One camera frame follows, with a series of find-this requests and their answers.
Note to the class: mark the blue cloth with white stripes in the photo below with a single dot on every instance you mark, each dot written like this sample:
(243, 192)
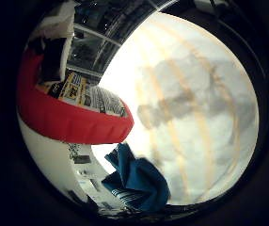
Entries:
(140, 183)

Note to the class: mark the green leafy plant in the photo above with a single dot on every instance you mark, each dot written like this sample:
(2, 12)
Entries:
(74, 151)

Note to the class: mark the dark window with frame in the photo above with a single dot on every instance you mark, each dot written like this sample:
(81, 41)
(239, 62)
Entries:
(109, 28)

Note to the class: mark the dark wall picture frame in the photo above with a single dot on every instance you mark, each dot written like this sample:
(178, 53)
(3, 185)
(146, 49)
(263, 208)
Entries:
(82, 159)

